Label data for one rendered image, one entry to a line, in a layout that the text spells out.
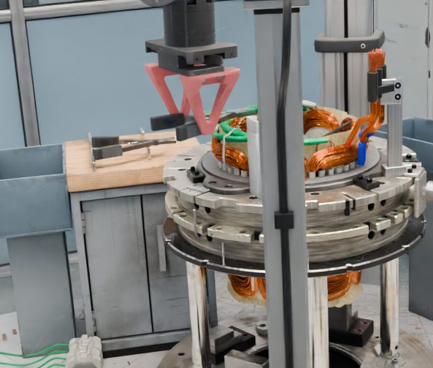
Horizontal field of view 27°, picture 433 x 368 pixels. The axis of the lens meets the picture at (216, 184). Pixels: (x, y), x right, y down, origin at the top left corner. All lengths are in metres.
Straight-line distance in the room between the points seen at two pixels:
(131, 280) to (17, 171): 0.26
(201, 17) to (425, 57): 2.41
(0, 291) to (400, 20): 1.83
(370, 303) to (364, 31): 0.45
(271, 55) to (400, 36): 2.92
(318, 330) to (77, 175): 0.41
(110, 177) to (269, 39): 0.70
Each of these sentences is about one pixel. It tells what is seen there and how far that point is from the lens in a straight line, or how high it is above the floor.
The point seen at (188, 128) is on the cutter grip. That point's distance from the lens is 1.01.
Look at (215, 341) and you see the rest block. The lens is 1.28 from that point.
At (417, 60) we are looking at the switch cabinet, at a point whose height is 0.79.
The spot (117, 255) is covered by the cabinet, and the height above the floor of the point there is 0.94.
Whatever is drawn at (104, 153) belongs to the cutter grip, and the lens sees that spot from 1.28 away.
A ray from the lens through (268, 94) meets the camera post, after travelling 0.60.
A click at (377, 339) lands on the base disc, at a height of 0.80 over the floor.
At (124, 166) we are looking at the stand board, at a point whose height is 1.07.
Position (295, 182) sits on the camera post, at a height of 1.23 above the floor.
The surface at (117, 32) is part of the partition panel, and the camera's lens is 3.38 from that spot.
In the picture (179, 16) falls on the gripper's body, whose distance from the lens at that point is 1.01.
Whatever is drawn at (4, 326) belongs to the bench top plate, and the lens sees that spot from 1.52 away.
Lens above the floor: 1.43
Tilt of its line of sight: 18 degrees down
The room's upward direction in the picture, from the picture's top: 3 degrees counter-clockwise
